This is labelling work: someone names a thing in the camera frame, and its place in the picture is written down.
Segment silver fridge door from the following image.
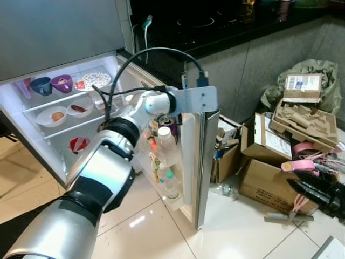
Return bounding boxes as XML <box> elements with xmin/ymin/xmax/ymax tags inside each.
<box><xmin>135</xmin><ymin>108</ymin><xmax>220</xmax><ymax>230</ymax></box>

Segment small white bowl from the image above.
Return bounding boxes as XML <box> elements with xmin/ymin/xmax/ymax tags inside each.
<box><xmin>36</xmin><ymin>106</ymin><xmax>68</xmax><ymax>128</ymax></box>

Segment teal plug with white cable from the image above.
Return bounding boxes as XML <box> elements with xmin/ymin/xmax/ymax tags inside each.
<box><xmin>141</xmin><ymin>15</ymin><xmax>154</xmax><ymax>65</ymax></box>

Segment large plain cardboard box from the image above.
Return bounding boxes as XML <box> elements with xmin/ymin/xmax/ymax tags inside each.
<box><xmin>239</xmin><ymin>159</ymin><xmax>319</xmax><ymax>215</ymax></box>

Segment patterned round plate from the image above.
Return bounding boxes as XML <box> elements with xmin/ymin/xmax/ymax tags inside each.
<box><xmin>74</xmin><ymin>72</ymin><xmax>113</xmax><ymax>91</ymax></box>

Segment clear plastic bottle green label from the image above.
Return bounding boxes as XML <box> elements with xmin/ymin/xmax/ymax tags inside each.
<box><xmin>209</xmin><ymin>182</ymin><xmax>240</xmax><ymax>201</ymax></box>

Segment silver freezer door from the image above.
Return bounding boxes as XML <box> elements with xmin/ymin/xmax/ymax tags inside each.
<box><xmin>0</xmin><ymin>0</ymin><xmax>127</xmax><ymax>83</ymax></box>

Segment clear bottle white cap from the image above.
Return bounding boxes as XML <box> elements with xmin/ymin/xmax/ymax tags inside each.
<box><xmin>155</xmin><ymin>126</ymin><xmax>181</xmax><ymax>168</ymax></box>

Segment white rectangular container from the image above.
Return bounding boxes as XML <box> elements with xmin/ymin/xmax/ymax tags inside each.
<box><xmin>89</xmin><ymin>89</ymin><xmax>122</xmax><ymax>111</ymax></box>

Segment small clear plastic bottle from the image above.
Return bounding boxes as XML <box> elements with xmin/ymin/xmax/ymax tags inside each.
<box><xmin>162</xmin><ymin>169</ymin><xmax>181</xmax><ymax>200</ymax></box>

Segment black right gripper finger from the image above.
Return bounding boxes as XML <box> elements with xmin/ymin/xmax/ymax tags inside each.
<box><xmin>286</xmin><ymin>181</ymin><xmax>335</xmax><ymax>214</ymax></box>
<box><xmin>294</xmin><ymin>170</ymin><xmax>337</xmax><ymax>196</ymax></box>

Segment small cardboard box white label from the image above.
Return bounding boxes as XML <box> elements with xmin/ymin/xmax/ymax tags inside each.
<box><xmin>283</xmin><ymin>74</ymin><xmax>323</xmax><ymax>104</ymax></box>

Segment dark blue cup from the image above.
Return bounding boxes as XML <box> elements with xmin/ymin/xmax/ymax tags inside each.
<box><xmin>30</xmin><ymin>77</ymin><xmax>53</xmax><ymax>97</ymax></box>

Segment pink tape roll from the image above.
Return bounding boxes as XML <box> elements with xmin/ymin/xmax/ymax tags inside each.
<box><xmin>293</xmin><ymin>141</ymin><xmax>319</xmax><ymax>157</ymax></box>

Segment purple plastic bowl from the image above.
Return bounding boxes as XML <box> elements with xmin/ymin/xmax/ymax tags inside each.
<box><xmin>51</xmin><ymin>74</ymin><xmax>74</xmax><ymax>94</ymax></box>

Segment pale pink plastic utensil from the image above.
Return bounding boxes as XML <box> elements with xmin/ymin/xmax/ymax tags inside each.
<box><xmin>16</xmin><ymin>78</ymin><xmax>33</xmax><ymax>100</ymax></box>

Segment glass fridge shelf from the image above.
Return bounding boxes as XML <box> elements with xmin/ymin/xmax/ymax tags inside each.
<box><xmin>32</xmin><ymin>97</ymin><xmax>108</xmax><ymax>140</ymax></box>
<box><xmin>16</xmin><ymin>70</ymin><xmax>116</xmax><ymax>113</ymax></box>

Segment white flat box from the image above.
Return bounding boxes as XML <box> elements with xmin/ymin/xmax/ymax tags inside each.
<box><xmin>310</xmin><ymin>236</ymin><xmax>345</xmax><ymax>259</ymax></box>

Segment black induction cooktop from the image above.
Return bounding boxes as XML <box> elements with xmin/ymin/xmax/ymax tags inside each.
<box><xmin>172</xmin><ymin>5</ymin><xmax>259</xmax><ymax>33</ymax></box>

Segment open cardboard box white label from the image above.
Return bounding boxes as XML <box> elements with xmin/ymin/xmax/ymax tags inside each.
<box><xmin>240</xmin><ymin>112</ymin><xmax>294</xmax><ymax>167</ymax></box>

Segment grey green plastic bag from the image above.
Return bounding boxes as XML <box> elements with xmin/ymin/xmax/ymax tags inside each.
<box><xmin>260</xmin><ymin>59</ymin><xmax>340</xmax><ymax>117</ymax></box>

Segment white oval dish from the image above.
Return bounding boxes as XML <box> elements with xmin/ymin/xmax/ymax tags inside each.
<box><xmin>66</xmin><ymin>97</ymin><xmax>95</xmax><ymax>118</ymax></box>

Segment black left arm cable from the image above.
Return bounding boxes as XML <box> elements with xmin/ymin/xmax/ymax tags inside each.
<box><xmin>92</xmin><ymin>47</ymin><xmax>208</xmax><ymax>125</ymax></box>

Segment grey tube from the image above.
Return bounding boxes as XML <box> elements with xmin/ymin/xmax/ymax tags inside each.
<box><xmin>264</xmin><ymin>212</ymin><xmax>294</xmax><ymax>223</ymax></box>

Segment moulded brown pulp tray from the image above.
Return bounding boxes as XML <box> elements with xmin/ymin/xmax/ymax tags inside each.
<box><xmin>268</xmin><ymin>101</ymin><xmax>339</xmax><ymax>153</ymax></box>

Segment red and white bowl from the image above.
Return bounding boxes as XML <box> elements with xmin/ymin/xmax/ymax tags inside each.
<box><xmin>68</xmin><ymin>137</ymin><xmax>91</xmax><ymax>155</ymax></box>

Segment silver fridge body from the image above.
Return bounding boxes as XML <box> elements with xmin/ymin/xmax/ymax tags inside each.
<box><xmin>0</xmin><ymin>51</ymin><xmax>184</xmax><ymax>187</ymax></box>

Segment grey kitchen counter black top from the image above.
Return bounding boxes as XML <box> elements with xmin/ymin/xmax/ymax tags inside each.
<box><xmin>129</xmin><ymin>0</ymin><xmax>345</xmax><ymax>127</ymax></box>

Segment pink plastic handle tool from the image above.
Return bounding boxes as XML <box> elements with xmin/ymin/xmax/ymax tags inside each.
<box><xmin>281</xmin><ymin>159</ymin><xmax>316</xmax><ymax>173</ymax></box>

